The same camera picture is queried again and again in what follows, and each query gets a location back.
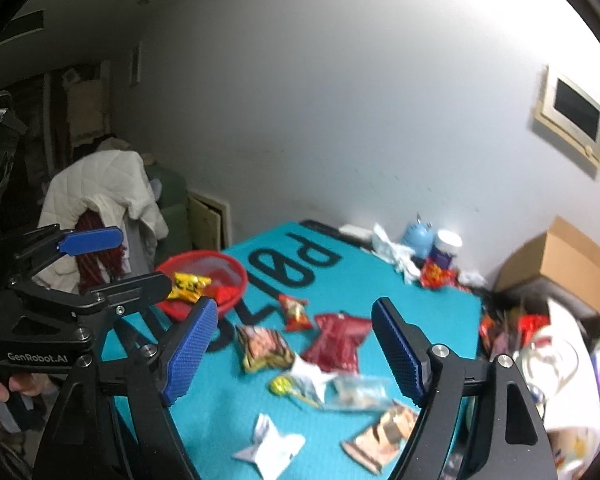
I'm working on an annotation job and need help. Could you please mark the white and yellow snack packet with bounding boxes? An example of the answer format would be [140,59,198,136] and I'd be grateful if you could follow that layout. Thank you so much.
[269,357,338,408]

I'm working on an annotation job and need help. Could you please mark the red fringed cloth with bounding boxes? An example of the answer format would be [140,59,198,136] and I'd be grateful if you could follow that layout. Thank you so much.
[77,210,131,293]

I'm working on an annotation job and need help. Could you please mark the red orange snack packet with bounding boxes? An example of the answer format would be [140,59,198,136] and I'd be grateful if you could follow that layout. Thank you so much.
[278,294,313,332]

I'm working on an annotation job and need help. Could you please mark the large white plastic bag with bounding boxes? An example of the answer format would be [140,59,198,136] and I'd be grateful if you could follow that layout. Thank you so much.
[517,300,600,476]

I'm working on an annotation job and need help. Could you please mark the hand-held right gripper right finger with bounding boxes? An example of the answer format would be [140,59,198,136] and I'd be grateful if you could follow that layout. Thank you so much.
[371,297,558,480]

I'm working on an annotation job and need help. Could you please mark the stacked cardboard sheets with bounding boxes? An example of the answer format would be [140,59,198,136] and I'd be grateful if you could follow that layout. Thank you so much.
[65,62,113,146]

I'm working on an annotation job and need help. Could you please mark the white remote control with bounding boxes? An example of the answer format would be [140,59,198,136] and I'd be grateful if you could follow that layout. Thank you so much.
[337,225,376,241]

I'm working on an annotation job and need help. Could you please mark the beige and brown snack packet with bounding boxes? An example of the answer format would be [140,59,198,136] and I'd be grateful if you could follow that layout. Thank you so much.
[340,400,421,473]

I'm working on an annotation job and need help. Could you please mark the blue round humidifier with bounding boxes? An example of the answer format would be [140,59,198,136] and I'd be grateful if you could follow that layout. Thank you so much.
[402,214,436,258]

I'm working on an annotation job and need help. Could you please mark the brown patterned snack packet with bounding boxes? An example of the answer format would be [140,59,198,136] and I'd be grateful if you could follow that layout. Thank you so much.
[236,325,296,373]

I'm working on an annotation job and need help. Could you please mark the green chair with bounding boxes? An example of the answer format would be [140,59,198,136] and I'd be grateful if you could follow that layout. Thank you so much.
[147,165,188,261]

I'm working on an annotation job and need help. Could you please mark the cardboard box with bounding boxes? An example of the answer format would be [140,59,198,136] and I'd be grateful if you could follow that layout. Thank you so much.
[495,216,600,313]

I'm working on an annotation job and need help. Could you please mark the white lidded purple jar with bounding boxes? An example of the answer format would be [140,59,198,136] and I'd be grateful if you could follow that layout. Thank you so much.
[430,230,463,271]

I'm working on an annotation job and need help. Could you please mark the crumpled white paper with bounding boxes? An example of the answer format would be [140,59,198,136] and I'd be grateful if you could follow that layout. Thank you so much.
[457,267,488,288]

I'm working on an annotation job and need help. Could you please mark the crumpled white plastic bag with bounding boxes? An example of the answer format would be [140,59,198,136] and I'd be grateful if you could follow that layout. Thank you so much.
[370,222,423,286]

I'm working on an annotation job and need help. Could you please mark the person's left hand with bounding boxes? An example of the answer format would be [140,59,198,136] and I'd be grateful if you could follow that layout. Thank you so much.
[0,366,51,411]

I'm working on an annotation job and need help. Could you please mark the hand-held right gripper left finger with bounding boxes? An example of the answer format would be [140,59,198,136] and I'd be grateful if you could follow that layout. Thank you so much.
[32,296,220,480]

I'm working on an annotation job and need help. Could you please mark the wooden wall hatch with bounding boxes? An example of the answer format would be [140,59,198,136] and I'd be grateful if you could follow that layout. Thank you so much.
[187,190,231,251]

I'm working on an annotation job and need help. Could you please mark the teal printed mat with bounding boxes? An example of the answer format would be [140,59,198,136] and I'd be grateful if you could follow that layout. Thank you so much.
[100,220,486,480]

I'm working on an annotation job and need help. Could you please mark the red plastic basket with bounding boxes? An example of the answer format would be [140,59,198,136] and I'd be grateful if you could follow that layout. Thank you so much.
[155,250,249,322]

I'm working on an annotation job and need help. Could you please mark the large dark red snack bag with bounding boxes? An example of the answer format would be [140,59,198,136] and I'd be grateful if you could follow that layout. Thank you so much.
[300,311,373,373]

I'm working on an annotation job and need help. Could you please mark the red yellow candy packet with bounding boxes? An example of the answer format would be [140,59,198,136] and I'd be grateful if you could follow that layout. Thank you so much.
[420,257,458,291]

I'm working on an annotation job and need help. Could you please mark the beige framed wall panel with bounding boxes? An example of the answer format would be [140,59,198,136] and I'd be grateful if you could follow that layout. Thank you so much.
[532,64,600,180]

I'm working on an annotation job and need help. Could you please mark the plain white snack packet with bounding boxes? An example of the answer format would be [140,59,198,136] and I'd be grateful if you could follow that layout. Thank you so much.
[231,412,307,478]

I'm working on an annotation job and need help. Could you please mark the clear plastic snack packet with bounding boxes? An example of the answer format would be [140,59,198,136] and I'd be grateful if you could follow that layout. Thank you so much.
[325,375,396,413]

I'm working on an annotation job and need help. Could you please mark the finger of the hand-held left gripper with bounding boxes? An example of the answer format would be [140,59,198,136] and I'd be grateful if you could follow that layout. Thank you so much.
[12,225,125,286]
[75,271,173,321]

